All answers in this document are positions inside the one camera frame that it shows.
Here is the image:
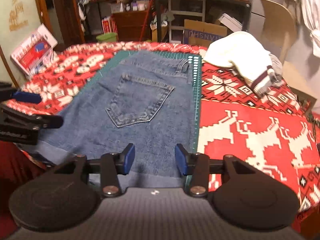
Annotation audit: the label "blue denim jeans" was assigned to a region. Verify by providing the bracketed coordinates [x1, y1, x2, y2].
[23, 50, 198, 188]

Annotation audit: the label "wooden chair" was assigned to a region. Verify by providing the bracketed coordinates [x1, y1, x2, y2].
[260, 0, 297, 63]

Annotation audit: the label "white knotted curtain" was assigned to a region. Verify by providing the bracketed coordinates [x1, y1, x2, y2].
[301, 0, 320, 57]

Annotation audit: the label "red white printed box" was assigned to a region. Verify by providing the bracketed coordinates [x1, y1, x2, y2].
[11, 24, 58, 76]

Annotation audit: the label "green cutting mat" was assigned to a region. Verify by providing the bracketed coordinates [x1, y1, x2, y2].
[82, 49, 203, 188]

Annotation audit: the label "white folded garment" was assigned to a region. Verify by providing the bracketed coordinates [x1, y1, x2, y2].
[203, 31, 284, 98]

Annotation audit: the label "brown cardboard box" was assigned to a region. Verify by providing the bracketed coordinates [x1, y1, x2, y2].
[183, 19, 228, 48]

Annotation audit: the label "red patterned blanket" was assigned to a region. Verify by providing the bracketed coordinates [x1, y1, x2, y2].
[6, 42, 319, 211]

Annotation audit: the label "green plastic bin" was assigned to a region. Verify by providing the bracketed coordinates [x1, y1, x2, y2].
[96, 32, 118, 42]

